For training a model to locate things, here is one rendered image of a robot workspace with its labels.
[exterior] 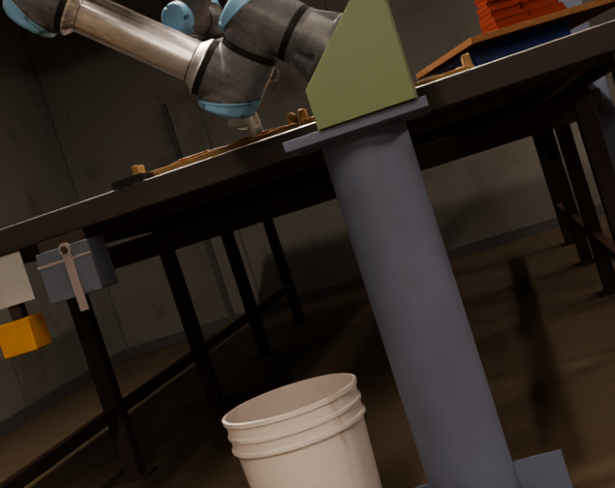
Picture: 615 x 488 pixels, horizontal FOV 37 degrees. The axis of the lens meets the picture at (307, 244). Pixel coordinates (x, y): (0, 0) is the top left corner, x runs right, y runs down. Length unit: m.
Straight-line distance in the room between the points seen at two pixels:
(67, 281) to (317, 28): 0.85
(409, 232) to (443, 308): 0.16
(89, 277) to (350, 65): 0.84
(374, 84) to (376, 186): 0.19
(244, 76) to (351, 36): 0.26
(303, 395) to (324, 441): 0.27
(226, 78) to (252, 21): 0.12
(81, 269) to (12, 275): 0.19
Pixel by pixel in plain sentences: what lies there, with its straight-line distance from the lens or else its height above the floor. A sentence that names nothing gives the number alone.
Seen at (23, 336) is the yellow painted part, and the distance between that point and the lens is 2.25.
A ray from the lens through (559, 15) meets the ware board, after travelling 2.65.
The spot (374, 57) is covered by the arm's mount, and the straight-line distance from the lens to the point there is 1.65.
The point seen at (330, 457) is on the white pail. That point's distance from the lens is 1.89.
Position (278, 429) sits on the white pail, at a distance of 1.86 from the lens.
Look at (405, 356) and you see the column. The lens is 1.75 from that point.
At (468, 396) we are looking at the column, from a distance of 1.76.
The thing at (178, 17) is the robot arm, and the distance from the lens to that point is 2.12.
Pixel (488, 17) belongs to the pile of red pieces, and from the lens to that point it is 2.94.
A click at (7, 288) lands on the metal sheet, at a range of 2.28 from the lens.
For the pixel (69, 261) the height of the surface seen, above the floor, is 0.79.
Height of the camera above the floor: 0.75
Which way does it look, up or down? 2 degrees down
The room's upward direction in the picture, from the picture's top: 18 degrees counter-clockwise
